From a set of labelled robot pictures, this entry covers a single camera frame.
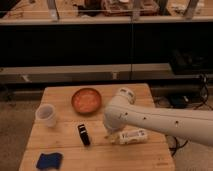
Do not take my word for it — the black floor cable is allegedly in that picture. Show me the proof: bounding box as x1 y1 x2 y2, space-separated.
165 134 189 157

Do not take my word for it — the orange plastic bowl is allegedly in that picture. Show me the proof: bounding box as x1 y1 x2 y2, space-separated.
71 87 102 115

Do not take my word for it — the blue sponge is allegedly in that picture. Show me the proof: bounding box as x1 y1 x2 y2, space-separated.
36 153 63 170

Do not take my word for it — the white glue bottle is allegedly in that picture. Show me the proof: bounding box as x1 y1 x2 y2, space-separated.
112 129 148 145

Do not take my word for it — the clear plastic cup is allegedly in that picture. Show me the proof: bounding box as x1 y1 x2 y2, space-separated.
35 104 56 127

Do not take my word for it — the black standing eraser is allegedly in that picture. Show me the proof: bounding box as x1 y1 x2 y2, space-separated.
78 124 90 146

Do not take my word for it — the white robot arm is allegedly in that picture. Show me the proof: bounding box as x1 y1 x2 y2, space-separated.
103 87 213 146

